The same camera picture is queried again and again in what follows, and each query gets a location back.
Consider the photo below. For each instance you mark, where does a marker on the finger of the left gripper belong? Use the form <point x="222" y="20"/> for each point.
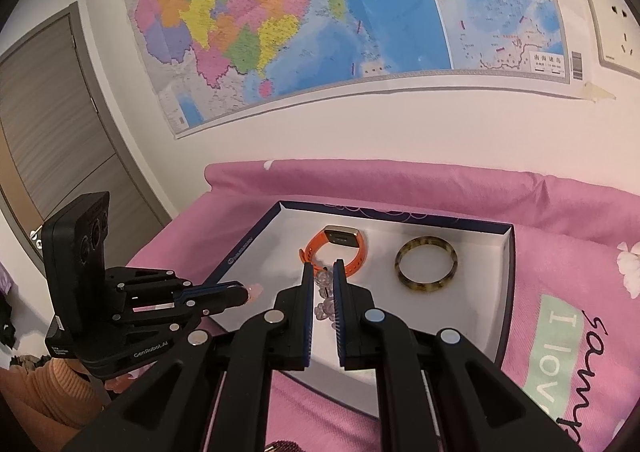
<point x="200" y="306"/>
<point x="210" y="291"/>

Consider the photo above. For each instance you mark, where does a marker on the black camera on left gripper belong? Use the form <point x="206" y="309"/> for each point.
<point x="73" y="254"/>

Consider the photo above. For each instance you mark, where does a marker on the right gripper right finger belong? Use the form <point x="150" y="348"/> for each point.
<point x="436" y="392"/>

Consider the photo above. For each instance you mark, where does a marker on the white wall socket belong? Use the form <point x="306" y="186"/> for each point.
<point x="617" y="34"/>

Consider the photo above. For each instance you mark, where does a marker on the orange smart watch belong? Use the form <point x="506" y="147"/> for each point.
<point x="335" y="241"/>

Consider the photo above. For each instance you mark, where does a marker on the grey wooden door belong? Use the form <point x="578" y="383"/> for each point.
<point x="59" y="140"/>

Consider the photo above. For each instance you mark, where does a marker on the dark blue shallow box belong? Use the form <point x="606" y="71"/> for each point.
<point x="477" y="302"/>

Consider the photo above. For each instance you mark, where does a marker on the colourful wall map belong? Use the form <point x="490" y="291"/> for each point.
<point x="212" y="62"/>

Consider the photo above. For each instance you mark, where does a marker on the pink flower hair clip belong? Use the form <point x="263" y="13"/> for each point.
<point x="254" y="291"/>

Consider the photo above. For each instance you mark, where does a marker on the person's left hand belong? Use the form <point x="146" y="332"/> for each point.
<point x="50" y="400"/>

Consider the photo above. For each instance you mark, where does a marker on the tortoiseshell bangle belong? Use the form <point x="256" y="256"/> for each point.
<point x="426" y="264"/>

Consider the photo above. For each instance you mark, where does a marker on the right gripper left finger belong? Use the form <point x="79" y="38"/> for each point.
<point x="210" y="393"/>

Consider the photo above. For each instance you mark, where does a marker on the pink floral bed sheet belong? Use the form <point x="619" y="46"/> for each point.
<point x="573" y="343"/>

